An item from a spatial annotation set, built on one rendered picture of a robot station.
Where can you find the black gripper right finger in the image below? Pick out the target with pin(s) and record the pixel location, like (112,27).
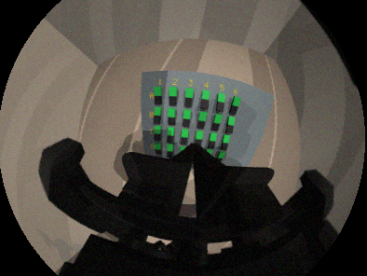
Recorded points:
(212,178)

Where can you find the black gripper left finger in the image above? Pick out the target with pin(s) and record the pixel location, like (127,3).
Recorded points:
(166,172)

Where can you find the grey switch panel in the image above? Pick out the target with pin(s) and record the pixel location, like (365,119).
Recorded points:
(225,116)

